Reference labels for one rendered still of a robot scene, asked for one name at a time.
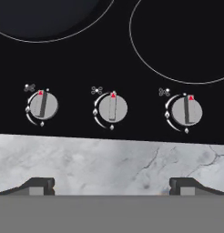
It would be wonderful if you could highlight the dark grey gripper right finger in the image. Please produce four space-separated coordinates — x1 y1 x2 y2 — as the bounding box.
168 177 224 197

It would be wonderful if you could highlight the black glass hob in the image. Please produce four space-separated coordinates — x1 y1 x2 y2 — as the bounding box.
0 0 224 146

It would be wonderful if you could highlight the dark pot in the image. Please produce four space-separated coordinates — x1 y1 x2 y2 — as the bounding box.
0 0 101 41

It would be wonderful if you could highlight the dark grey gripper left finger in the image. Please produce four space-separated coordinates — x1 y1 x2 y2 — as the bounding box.
0 177 56 197

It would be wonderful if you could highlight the grey round hob knob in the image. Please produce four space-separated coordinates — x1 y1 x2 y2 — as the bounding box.
29 90 59 121
98 94 129 124
171 96 204 126

